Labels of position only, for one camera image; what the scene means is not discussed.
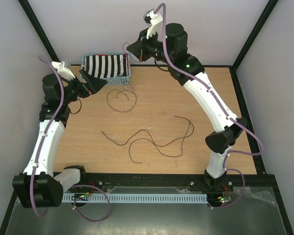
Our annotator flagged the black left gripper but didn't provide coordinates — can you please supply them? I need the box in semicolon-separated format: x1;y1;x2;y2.
61;69;107;104

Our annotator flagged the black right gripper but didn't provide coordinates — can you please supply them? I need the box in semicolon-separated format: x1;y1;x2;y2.
127;27;174;64

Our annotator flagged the white zip tie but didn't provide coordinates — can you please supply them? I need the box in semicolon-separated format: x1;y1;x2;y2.
106;86;145;123

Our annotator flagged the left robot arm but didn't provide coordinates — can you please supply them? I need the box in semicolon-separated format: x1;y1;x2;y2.
12;70;107;208

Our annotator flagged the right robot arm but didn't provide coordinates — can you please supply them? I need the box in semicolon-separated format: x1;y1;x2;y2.
127;23;247;190

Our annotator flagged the black white striped cloth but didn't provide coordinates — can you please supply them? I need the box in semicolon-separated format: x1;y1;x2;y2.
81;54;128;79

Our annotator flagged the light blue plastic basket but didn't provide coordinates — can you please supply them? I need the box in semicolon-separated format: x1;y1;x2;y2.
81;52;132;85

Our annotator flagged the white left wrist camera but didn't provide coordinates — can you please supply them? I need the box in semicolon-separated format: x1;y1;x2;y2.
51;60;75;81

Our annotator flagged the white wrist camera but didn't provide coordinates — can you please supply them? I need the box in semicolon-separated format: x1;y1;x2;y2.
143;9;163;39
51;60;75;81

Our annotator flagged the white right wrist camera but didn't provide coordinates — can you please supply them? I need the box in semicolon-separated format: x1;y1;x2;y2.
143;9;163;39

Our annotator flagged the light blue slotted cable duct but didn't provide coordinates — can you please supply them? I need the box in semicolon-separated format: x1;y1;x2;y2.
62;193;207;204

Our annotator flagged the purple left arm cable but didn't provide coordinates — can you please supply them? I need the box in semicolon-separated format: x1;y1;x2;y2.
30;55;111;223

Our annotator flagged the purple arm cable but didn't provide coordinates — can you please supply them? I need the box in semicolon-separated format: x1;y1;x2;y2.
30;55;111;223
153;2;265;210

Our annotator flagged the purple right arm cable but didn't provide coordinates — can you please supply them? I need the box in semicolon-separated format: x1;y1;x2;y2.
153;2;265;210

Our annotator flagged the black aluminium frame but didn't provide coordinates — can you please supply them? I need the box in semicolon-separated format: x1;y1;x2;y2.
0;0;294;235

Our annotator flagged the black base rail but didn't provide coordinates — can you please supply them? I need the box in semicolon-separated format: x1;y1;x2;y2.
17;172;277;192

